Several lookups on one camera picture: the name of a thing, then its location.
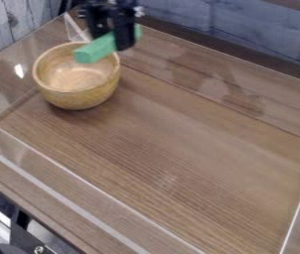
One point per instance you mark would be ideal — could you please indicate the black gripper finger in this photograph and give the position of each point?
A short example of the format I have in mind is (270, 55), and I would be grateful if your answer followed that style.
(96, 25)
(123, 32)

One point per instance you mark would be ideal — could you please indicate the green stick block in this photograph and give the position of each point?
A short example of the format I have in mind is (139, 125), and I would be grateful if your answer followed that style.
(100, 48)

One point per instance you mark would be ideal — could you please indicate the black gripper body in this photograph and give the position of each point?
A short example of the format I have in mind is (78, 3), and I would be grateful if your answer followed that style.
(88, 7)

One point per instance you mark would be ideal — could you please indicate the clear acrylic corner bracket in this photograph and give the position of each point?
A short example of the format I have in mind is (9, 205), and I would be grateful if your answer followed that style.
(76, 34)

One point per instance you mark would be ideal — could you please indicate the clear acrylic front wall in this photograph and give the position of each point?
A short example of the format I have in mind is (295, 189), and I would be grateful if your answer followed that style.
(95, 222)

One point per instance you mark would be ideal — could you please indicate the black table leg bracket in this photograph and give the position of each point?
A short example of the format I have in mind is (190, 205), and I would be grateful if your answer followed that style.
(21, 238)

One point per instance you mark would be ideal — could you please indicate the wooden bowl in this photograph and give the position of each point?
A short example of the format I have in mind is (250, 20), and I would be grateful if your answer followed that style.
(72, 85)

